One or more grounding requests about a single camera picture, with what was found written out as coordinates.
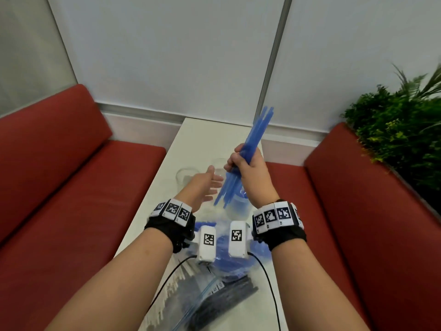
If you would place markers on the person's left thumb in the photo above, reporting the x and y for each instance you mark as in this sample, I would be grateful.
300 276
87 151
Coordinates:
210 170

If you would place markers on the red sofa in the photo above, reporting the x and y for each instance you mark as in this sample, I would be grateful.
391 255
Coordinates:
69 189
372 244

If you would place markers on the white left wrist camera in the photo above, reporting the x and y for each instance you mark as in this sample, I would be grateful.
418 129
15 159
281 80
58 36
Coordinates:
207 244

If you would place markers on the grey window post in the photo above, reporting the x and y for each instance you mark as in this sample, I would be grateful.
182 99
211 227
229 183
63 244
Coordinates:
274 55

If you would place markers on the wristband with marker tags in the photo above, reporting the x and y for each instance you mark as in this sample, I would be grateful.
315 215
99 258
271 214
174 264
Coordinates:
172 217
277 220

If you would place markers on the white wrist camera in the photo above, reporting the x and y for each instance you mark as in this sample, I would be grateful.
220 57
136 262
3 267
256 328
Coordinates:
237 239
207 244

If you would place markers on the zip bag of black straws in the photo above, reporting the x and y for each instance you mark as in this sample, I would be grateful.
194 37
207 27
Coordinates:
220 303

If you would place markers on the right wristband with marker tags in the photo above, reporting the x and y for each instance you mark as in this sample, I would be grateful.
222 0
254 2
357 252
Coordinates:
277 220

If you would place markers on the person's left little finger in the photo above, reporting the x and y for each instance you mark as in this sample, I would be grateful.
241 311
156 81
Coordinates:
208 199

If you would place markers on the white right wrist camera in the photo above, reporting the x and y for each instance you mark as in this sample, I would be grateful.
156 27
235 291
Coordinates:
237 239

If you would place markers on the left wristband with marker tags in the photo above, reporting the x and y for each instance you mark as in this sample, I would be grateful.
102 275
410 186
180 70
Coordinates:
172 217

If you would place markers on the person's right forearm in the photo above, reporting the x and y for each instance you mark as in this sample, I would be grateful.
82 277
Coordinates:
310 289

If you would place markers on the pile of blue straws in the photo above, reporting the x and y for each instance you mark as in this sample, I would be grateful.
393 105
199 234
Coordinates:
227 265

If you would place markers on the clear plastic cup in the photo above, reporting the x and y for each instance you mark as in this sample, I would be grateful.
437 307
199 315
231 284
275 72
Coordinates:
184 177
218 167
239 208

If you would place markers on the person's right hand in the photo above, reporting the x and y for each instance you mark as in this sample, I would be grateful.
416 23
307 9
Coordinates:
255 175

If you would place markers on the person's left middle finger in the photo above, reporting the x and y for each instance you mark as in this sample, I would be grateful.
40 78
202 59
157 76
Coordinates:
217 185

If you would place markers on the bundle of blue straws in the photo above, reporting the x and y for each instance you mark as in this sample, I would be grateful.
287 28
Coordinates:
256 134

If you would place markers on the person's left forearm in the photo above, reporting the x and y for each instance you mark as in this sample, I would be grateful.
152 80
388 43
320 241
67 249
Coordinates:
117 286

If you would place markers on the green plant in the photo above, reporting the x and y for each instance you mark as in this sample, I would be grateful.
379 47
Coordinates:
403 134

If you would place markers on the person's left hand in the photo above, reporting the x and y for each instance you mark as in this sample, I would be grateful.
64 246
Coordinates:
198 189

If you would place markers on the pile of white straws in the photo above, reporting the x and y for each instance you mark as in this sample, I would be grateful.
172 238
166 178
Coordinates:
165 299

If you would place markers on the person's right fingers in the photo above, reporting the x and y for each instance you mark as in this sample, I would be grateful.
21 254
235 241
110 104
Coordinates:
233 161

